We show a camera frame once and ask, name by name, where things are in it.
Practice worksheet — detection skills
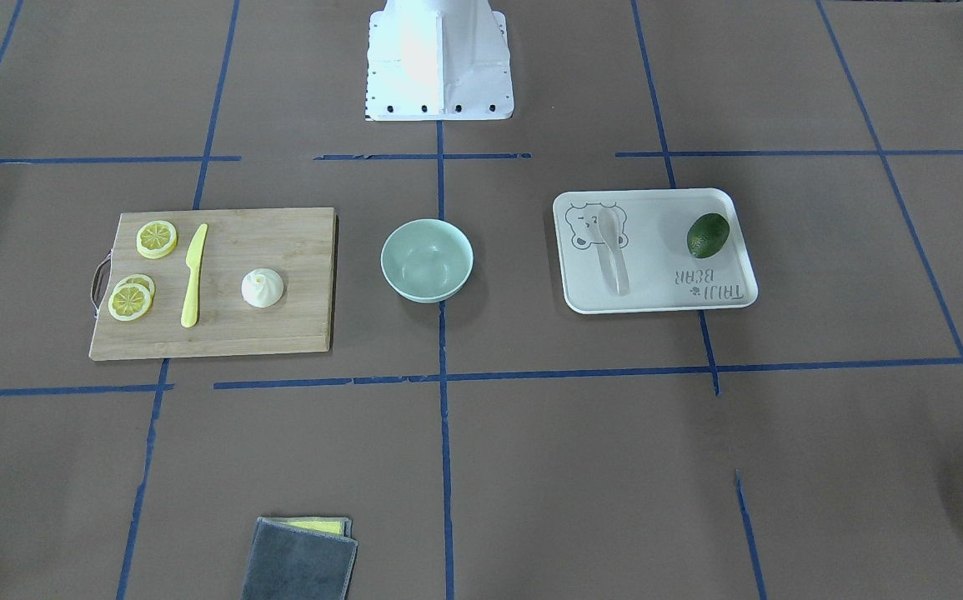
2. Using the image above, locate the yellow sponge cloth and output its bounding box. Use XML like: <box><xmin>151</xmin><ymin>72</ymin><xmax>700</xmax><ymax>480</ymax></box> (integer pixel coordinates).
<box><xmin>268</xmin><ymin>516</ymin><xmax>352</xmax><ymax>537</ymax></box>

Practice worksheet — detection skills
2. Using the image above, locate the stacked lemon slice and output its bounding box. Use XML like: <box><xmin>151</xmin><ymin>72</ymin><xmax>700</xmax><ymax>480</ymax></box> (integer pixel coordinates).
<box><xmin>108</xmin><ymin>283</ymin><xmax>153</xmax><ymax>322</ymax></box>
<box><xmin>113</xmin><ymin>273</ymin><xmax>157</xmax><ymax>297</ymax></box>

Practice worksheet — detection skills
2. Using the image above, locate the upper stacked lemon slice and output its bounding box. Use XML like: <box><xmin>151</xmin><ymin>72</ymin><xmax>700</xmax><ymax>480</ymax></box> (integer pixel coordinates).
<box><xmin>108</xmin><ymin>283</ymin><xmax>153</xmax><ymax>322</ymax></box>

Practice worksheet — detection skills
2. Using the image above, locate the white steamed bun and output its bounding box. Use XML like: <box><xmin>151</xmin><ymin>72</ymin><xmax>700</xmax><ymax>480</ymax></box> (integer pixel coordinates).
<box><xmin>240</xmin><ymin>268</ymin><xmax>284</xmax><ymax>308</ymax></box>

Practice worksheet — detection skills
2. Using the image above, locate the grey folded cloth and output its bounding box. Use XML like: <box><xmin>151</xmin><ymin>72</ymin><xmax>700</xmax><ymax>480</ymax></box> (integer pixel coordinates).
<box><xmin>240</xmin><ymin>517</ymin><xmax>358</xmax><ymax>599</ymax></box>

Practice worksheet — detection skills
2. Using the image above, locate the lower stacked lemon slice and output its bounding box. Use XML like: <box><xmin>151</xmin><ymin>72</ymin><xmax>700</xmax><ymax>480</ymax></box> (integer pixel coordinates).
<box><xmin>113</xmin><ymin>273</ymin><xmax>157</xmax><ymax>297</ymax></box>

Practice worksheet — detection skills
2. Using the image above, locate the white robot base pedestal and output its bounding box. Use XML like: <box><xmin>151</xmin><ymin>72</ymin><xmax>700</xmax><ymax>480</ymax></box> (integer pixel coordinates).
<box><xmin>364</xmin><ymin>1</ymin><xmax>515</xmax><ymax>122</ymax></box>

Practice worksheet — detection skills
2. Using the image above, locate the single lemon slice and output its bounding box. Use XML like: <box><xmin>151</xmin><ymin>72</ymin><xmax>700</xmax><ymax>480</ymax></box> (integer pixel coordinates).
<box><xmin>135</xmin><ymin>220</ymin><xmax>178</xmax><ymax>261</ymax></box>

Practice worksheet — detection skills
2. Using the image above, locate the yellow plastic knife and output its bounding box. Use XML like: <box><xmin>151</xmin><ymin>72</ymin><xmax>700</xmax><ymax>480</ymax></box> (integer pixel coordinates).
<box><xmin>179</xmin><ymin>223</ymin><xmax>209</xmax><ymax>329</ymax></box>

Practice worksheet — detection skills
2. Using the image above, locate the light green bowl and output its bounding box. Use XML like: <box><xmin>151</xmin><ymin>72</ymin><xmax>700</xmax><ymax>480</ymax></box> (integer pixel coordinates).
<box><xmin>379</xmin><ymin>219</ymin><xmax>474</xmax><ymax>303</ymax></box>

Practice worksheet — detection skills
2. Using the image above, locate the white plastic spoon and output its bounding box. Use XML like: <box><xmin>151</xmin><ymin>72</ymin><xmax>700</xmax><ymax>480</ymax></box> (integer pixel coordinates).
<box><xmin>598</xmin><ymin>207</ymin><xmax>630</xmax><ymax>296</ymax></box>

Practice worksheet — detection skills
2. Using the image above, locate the green avocado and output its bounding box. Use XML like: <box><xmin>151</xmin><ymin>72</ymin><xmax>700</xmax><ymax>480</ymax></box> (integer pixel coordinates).
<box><xmin>685</xmin><ymin>212</ymin><xmax>731</xmax><ymax>259</ymax></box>

